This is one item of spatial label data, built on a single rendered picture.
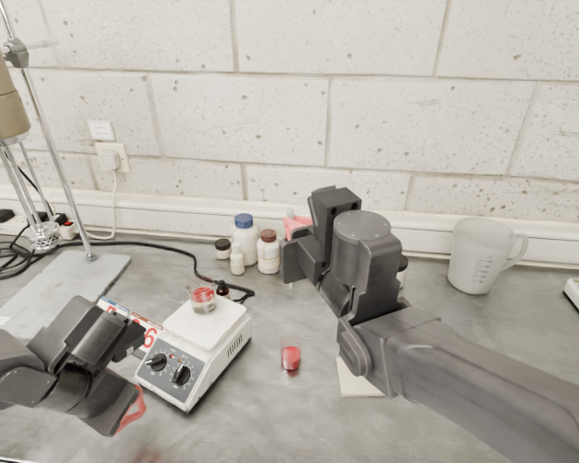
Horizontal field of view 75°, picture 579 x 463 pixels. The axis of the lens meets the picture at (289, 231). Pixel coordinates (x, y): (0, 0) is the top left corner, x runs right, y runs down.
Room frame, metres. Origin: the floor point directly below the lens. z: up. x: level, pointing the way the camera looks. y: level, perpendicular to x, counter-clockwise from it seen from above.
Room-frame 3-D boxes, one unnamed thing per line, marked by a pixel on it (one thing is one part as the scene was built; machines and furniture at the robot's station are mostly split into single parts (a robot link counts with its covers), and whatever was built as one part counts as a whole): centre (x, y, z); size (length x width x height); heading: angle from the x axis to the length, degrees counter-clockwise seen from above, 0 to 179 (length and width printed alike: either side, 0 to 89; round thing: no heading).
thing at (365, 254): (0.29, -0.08, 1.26); 0.12 x 0.09 x 0.12; 23
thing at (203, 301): (0.54, 0.17, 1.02); 0.06 x 0.05 x 0.08; 126
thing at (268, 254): (0.78, 0.05, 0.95); 0.06 x 0.06 x 0.11
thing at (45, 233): (0.69, 0.54, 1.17); 0.07 x 0.07 x 0.25
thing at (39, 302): (0.68, 0.55, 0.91); 0.30 x 0.20 x 0.01; 172
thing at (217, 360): (0.49, 0.17, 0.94); 0.22 x 0.13 x 0.08; 151
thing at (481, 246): (0.72, -0.47, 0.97); 0.18 x 0.13 x 0.15; 88
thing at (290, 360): (0.48, 0.00, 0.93); 0.04 x 0.04 x 0.06
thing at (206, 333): (0.52, 0.16, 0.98); 0.12 x 0.12 x 0.01; 60
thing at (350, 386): (0.45, -0.13, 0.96); 0.08 x 0.08 x 0.13; 1
